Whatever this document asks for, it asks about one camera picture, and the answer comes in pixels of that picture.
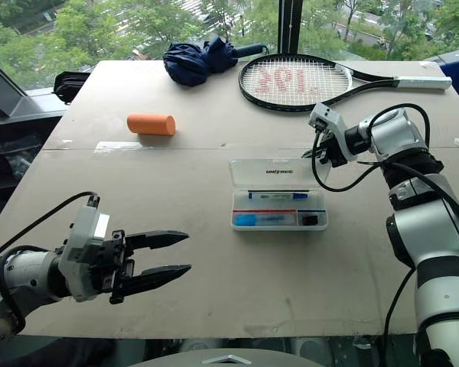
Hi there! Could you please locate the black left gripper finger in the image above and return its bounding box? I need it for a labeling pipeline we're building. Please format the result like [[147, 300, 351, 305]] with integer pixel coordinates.
[[109, 263, 193, 305], [125, 229, 190, 252]]

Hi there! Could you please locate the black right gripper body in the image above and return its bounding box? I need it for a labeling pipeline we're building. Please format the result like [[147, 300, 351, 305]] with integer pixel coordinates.
[[313, 128, 349, 169]]

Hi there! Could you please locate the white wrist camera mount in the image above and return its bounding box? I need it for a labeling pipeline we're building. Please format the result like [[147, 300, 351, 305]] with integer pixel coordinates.
[[58, 205, 112, 304], [308, 102, 360, 166]]

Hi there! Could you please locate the navy blue folded umbrella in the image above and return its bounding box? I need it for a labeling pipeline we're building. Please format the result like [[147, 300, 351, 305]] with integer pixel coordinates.
[[162, 36, 269, 87]]

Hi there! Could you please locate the clear plastic pencil case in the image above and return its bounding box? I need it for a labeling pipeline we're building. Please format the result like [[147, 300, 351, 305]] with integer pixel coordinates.
[[229, 158, 329, 232]]

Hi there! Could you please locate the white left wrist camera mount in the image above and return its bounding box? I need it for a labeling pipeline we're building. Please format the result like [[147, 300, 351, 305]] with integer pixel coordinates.
[[58, 205, 112, 304]]

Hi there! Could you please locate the orange foam cylinder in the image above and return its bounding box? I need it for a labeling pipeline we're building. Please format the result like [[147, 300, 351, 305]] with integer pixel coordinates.
[[126, 113, 177, 136]]

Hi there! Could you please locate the black folded bag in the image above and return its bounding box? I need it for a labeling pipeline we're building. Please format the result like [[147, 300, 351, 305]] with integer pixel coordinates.
[[53, 70, 92, 105]]

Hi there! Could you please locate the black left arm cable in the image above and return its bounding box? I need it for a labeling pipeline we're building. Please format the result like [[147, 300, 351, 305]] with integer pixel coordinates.
[[0, 190, 101, 265]]

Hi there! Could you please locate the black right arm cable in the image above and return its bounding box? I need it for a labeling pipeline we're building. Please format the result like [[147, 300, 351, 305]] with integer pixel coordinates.
[[311, 103, 459, 215]]

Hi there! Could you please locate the black and white tennis racket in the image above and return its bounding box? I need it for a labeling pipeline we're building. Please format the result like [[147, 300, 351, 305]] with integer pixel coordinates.
[[238, 53, 454, 115]]

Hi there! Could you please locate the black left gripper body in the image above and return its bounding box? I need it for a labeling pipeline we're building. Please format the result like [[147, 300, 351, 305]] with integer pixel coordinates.
[[84, 229, 135, 297]]

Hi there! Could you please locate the clear tape strip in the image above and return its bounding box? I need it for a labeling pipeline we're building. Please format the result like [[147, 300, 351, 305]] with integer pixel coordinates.
[[93, 141, 143, 154]]

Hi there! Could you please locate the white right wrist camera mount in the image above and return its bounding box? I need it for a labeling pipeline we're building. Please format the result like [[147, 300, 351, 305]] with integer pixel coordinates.
[[308, 102, 360, 166]]

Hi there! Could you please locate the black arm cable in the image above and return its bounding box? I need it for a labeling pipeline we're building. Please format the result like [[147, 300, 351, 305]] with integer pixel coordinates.
[[311, 103, 459, 215], [381, 266, 418, 367], [0, 190, 101, 265]]

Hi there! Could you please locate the marker with light blue cap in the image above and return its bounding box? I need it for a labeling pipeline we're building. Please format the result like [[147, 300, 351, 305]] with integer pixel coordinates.
[[234, 214, 287, 227]]

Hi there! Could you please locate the dark window frame post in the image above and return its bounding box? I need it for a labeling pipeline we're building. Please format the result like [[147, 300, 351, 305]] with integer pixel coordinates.
[[278, 0, 301, 55]]

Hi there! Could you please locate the black lower arm cable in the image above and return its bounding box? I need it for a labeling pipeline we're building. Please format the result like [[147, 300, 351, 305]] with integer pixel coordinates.
[[381, 266, 418, 367]]

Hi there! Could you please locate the blue marker with white label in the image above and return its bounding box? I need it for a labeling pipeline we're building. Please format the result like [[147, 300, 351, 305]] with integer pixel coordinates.
[[247, 192, 310, 201]]

